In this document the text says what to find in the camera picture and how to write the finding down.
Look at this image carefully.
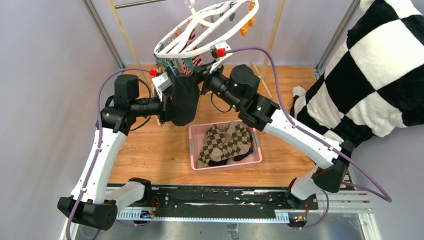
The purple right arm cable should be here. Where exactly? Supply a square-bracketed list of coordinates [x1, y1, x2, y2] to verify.
[223, 46, 393, 231]

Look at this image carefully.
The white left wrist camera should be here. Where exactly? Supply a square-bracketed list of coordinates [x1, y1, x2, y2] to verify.
[152, 72, 172, 102]

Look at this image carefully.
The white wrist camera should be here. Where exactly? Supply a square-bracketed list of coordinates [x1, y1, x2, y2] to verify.
[209, 40, 232, 74]
[152, 72, 172, 102]

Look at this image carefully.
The white round sock hanger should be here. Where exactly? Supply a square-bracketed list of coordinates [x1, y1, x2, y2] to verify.
[153, 0, 260, 59]

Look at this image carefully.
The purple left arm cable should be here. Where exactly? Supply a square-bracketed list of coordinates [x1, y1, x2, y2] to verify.
[65, 67, 157, 240]

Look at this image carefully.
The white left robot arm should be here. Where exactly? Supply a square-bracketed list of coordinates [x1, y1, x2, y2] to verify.
[57, 74, 161, 231]

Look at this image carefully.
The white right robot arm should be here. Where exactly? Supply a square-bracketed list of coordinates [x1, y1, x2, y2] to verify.
[193, 64, 354, 209]

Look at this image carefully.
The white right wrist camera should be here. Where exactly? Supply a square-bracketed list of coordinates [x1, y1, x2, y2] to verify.
[209, 40, 232, 74]

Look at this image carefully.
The wooden clothes rack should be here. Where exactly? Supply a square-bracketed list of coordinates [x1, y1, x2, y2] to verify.
[106, 0, 286, 127]

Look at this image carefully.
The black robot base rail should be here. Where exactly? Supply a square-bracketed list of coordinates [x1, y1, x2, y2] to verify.
[116, 184, 319, 224]

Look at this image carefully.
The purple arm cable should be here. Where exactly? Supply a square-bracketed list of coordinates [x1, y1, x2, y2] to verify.
[223, 46, 393, 231]
[65, 67, 157, 240]

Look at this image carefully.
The black blue sock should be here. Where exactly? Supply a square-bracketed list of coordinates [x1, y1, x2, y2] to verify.
[208, 159, 228, 167]

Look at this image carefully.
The red white striped sock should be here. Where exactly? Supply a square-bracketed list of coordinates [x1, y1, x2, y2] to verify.
[180, 29, 205, 75]

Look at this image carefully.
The argyle brown sock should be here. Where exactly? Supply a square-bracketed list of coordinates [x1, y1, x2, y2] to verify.
[201, 125, 230, 151]
[219, 121, 252, 159]

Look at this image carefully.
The black white checkered blanket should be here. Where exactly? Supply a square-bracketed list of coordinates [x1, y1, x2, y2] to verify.
[290, 0, 424, 146]

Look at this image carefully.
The plain black sock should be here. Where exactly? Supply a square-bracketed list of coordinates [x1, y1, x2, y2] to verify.
[169, 74, 200, 127]

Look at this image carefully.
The pink plastic basket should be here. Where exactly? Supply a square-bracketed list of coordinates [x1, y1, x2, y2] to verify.
[189, 120, 263, 173]

